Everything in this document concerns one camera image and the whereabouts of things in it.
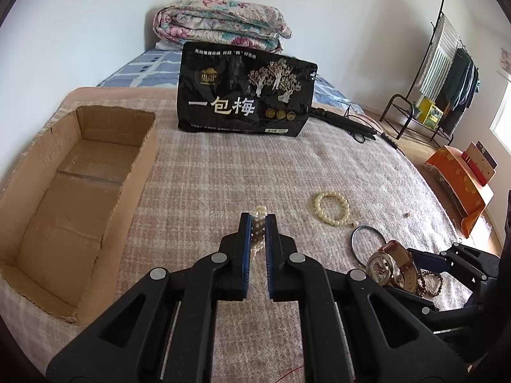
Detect striped towel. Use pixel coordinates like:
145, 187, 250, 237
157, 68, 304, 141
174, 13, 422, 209
415, 14, 461, 101

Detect black cable with switch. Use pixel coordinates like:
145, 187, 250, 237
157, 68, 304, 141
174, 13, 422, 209
343, 103, 405, 155

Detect dark hanging clothes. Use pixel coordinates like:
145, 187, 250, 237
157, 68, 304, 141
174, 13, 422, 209
436, 47, 480, 137

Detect yellow box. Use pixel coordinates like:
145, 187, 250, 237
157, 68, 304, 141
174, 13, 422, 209
417, 97, 443, 130

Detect white pearl necklace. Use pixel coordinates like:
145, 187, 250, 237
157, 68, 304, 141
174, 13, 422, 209
248, 204, 269, 253

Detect red string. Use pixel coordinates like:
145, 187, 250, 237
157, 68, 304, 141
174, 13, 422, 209
277, 364, 307, 383

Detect blue checked bed sheet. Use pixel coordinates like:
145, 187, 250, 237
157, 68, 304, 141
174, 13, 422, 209
99, 49, 365, 114

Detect orange cloth covered table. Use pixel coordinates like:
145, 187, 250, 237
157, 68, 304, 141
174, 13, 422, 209
424, 145, 494, 238

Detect cream bead bracelet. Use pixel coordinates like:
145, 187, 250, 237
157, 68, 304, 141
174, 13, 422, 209
312, 190, 360, 228

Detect brown wooden bead necklace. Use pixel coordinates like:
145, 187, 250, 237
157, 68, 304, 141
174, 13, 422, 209
415, 269, 445, 297

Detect stacked gift boxes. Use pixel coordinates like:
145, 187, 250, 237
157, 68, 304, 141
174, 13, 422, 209
461, 142, 497, 186

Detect blue bangle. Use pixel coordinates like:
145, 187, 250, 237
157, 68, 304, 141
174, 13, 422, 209
349, 225, 386, 268

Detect folded floral quilt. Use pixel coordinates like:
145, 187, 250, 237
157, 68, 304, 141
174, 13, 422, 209
152, 0, 293, 53

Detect black clothes rack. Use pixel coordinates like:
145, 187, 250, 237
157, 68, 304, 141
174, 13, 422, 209
379, 11, 480, 143

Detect open cardboard box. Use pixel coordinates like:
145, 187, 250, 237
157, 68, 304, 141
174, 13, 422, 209
1, 106, 158, 325

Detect window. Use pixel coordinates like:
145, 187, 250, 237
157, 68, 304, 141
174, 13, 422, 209
490, 69, 511, 153

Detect red strap wristwatch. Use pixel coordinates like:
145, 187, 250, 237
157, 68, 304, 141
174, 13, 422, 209
365, 240, 418, 293

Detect black snack bag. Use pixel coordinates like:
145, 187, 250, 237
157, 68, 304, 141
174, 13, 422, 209
177, 41, 318, 137

